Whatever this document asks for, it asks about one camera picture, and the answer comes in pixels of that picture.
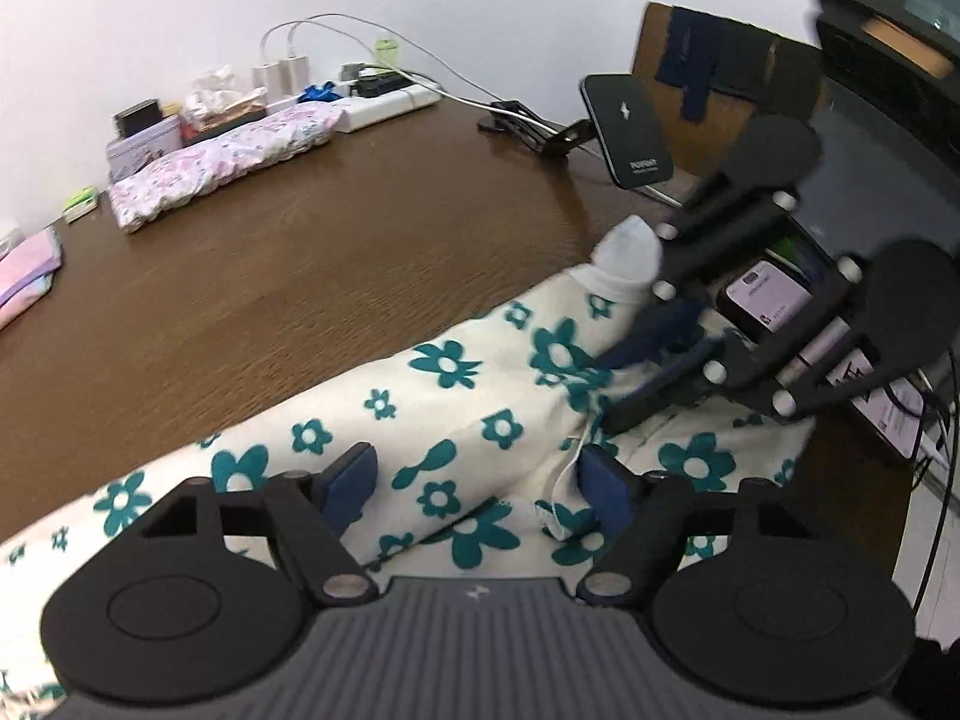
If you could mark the green small packet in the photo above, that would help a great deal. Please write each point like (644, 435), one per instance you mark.
(80, 204)

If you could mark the white green flower garment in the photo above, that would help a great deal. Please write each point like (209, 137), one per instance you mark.
(475, 432)

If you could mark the pink blue purple garment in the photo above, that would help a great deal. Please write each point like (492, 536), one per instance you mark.
(27, 273)

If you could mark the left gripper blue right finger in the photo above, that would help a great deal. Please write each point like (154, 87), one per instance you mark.
(643, 519)

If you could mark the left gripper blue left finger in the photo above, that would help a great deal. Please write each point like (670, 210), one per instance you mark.
(309, 513)

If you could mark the grey tin box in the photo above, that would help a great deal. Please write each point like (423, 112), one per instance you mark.
(127, 156)

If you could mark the pink floral garment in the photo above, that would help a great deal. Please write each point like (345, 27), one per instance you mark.
(196, 170)

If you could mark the white power strip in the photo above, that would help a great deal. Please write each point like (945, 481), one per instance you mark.
(359, 113)

